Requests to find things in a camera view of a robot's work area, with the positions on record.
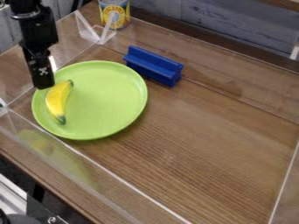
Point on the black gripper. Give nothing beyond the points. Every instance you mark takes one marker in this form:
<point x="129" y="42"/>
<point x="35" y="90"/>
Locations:
<point x="39" y="35"/>

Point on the yellow toy banana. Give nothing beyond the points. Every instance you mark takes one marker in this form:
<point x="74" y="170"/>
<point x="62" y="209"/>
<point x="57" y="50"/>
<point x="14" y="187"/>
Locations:
<point x="57" y="100"/>

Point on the green round plate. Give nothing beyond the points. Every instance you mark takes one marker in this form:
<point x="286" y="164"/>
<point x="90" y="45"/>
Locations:
<point x="106" y="102"/>

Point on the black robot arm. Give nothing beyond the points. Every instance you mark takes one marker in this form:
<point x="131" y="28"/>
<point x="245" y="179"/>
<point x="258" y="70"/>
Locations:
<point x="39" y="35"/>

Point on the yellow labelled tin can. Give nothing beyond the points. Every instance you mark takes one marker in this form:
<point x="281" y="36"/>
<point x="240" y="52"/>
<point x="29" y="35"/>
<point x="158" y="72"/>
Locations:
<point x="115" y="11"/>

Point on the blue plastic block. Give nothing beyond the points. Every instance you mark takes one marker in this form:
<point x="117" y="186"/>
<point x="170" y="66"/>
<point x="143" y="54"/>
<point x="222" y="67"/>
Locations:
<point x="154" y="66"/>

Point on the clear acrylic corner bracket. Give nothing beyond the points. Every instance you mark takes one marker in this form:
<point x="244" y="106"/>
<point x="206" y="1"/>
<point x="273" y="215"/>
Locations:
<point x="97" y="33"/>

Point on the clear acrylic enclosure wall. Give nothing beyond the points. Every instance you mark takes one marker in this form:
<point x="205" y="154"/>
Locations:
<point x="209" y="158"/>

